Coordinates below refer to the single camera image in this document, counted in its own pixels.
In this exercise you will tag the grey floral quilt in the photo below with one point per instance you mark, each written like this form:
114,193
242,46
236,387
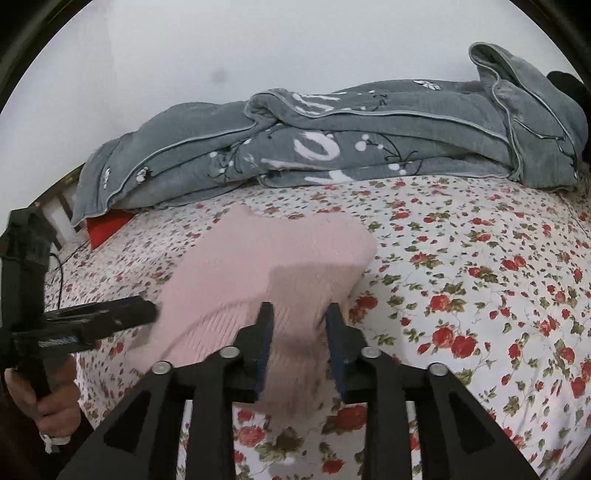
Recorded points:
514,122

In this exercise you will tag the wooden headboard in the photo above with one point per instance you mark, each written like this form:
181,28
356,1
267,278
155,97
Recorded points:
56,205

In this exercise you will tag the pink knit sweater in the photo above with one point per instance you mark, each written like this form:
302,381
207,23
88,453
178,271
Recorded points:
300,266

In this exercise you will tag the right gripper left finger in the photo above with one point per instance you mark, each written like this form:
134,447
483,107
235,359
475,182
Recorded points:
141,436

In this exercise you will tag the left hand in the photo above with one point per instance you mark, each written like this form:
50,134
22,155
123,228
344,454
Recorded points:
57,414

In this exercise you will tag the black garment behind quilt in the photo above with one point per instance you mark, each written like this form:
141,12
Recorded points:
571,86

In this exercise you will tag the floral bed sheet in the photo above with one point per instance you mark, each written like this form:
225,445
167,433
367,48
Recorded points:
485,276

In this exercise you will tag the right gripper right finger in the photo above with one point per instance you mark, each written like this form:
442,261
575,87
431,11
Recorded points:
458,439

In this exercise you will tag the red pillow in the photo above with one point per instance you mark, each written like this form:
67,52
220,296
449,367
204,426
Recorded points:
101,228

